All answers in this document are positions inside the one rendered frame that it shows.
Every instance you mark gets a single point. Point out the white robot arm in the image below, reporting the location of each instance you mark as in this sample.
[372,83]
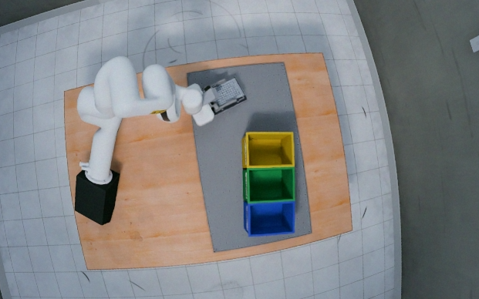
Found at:
[121,99]

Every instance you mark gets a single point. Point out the blue open-top bin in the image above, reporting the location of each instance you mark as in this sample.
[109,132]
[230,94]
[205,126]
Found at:
[267,220]

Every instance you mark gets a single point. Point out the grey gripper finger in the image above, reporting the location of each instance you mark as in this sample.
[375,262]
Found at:
[220,107]
[218,83]

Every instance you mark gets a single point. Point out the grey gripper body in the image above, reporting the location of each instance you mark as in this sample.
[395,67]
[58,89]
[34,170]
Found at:
[206,114]

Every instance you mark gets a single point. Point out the yellow recycle bin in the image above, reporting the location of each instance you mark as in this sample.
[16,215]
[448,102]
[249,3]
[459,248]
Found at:
[268,149]

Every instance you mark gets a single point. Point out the green returns bin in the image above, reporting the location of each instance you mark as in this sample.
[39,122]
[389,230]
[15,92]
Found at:
[276,182]

